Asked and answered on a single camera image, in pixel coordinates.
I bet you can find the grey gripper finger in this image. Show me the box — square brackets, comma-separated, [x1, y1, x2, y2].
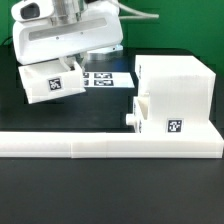
[59, 57, 76, 71]

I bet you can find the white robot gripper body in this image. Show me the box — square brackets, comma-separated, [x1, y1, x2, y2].
[12, 13, 124, 66]

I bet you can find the white drawer box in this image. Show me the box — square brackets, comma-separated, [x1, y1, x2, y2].
[19, 60, 85, 104]
[126, 95, 149, 133]

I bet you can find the white front drawer box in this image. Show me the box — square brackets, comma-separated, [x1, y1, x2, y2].
[126, 95, 149, 133]

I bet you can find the white drawer cabinet frame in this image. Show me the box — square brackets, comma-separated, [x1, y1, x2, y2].
[135, 55, 216, 133]

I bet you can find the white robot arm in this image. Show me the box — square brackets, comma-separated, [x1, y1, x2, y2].
[11, 0, 159, 65]

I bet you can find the white marker tag plate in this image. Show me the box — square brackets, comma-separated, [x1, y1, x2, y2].
[83, 72, 134, 88]

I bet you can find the white L-shaped fence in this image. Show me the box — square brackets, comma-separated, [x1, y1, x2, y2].
[0, 125, 224, 159]

